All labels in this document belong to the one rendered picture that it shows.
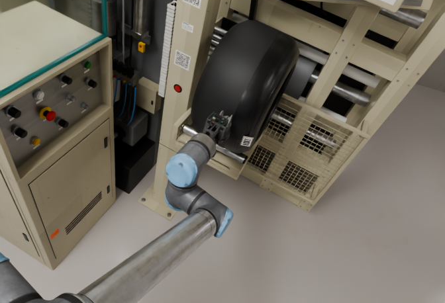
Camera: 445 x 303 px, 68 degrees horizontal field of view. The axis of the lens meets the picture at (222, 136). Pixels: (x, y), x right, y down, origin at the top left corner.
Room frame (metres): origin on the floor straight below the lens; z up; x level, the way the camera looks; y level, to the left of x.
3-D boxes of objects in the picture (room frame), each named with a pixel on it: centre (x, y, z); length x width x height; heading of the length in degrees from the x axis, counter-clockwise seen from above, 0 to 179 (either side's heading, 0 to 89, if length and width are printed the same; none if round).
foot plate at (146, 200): (1.24, 0.25, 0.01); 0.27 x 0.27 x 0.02; 77
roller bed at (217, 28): (1.62, 0.13, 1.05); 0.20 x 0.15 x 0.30; 77
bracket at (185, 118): (1.24, 0.17, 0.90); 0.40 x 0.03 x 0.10; 167
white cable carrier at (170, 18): (1.23, 0.34, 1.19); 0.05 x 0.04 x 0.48; 167
